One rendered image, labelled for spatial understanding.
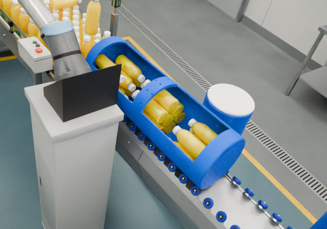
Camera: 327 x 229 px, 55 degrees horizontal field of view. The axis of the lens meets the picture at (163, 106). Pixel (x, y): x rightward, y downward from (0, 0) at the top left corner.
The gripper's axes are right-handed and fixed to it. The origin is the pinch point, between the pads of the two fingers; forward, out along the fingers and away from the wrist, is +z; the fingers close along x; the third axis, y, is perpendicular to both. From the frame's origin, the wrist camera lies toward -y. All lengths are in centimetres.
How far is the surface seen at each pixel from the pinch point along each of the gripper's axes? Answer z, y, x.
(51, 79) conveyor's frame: 52, -16, -10
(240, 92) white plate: 33, 80, 42
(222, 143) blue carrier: 24, 90, -28
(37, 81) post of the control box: 54, -21, -16
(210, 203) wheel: 50, 96, -32
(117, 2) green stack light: 14, -17, 46
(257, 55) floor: 99, 47, 313
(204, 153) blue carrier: 29, 86, -32
